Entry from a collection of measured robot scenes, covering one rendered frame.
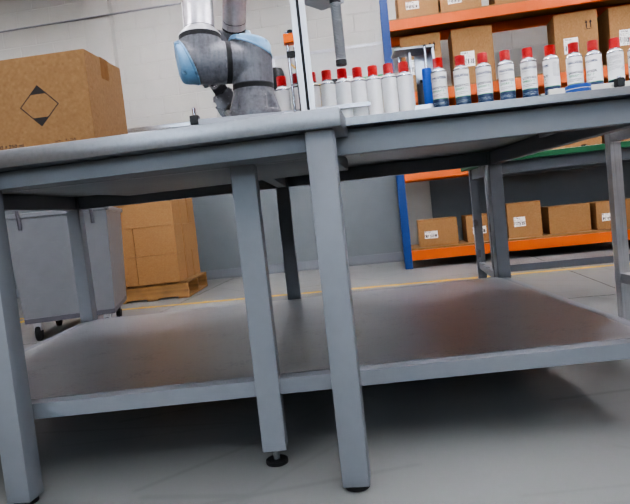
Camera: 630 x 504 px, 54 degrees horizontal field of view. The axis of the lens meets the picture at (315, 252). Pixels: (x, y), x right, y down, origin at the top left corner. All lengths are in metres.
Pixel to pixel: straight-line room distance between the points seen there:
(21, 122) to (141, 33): 5.48
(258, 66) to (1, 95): 0.70
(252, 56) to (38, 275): 2.68
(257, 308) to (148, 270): 4.02
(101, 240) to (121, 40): 3.72
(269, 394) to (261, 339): 0.14
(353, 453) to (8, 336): 0.84
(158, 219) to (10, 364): 3.93
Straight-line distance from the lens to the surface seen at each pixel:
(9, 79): 1.91
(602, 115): 1.64
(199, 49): 1.75
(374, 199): 6.52
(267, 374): 1.53
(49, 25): 7.79
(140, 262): 5.50
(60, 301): 4.13
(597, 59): 2.31
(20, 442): 1.65
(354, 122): 1.46
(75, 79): 1.82
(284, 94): 2.12
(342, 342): 1.33
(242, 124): 1.32
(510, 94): 2.19
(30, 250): 4.12
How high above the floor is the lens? 0.62
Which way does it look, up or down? 4 degrees down
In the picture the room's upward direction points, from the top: 6 degrees counter-clockwise
